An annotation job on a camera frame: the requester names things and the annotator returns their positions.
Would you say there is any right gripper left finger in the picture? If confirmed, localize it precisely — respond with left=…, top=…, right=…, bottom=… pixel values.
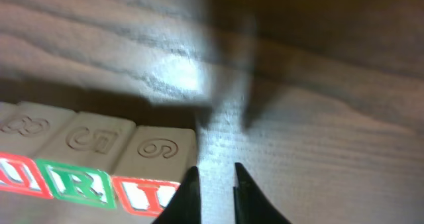
left=152, top=166, right=201, bottom=224

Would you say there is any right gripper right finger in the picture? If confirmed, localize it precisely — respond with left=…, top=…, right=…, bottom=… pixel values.
left=233, top=162, right=292, bottom=224

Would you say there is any red I block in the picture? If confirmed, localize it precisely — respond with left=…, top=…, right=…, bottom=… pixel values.
left=111, top=126, right=197, bottom=217

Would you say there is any green R block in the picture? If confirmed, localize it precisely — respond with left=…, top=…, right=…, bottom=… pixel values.
left=35, top=112, right=136, bottom=209

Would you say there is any red U block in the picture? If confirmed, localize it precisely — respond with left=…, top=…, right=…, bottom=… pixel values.
left=1, top=102, right=76, bottom=199

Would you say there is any red E block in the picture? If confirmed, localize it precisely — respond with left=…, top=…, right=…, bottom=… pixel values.
left=0, top=101, right=17, bottom=121

